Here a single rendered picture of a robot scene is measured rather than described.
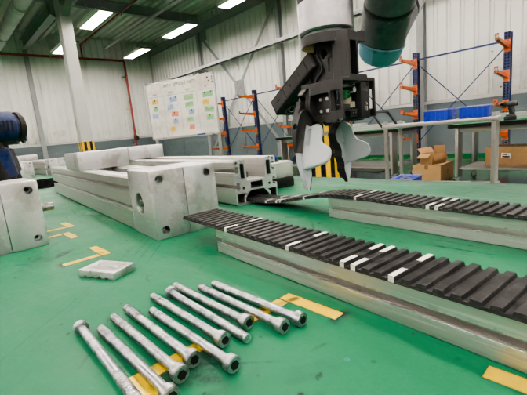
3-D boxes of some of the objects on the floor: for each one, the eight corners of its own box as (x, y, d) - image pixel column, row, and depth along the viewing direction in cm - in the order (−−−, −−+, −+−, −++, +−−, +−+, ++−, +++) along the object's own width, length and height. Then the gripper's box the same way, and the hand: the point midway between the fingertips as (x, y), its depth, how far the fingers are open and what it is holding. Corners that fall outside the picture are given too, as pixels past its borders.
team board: (152, 192, 666) (136, 84, 631) (170, 187, 709) (156, 85, 675) (219, 192, 596) (205, 70, 561) (235, 186, 640) (223, 73, 605)
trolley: (501, 208, 337) (504, 98, 319) (498, 223, 293) (501, 96, 275) (390, 204, 396) (387, 110, 378) (373, 216, 353) (368, 111, 335)
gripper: (318, 20, 42) (328, 197, 45) (388, 31, 50) (392, 180, 54) (270, 39, 48) (284, 193, 52) (340, 47, 57) (347, 178, 61)
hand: (324, 179), depth 55 cm, fingers open, 8 cm apart
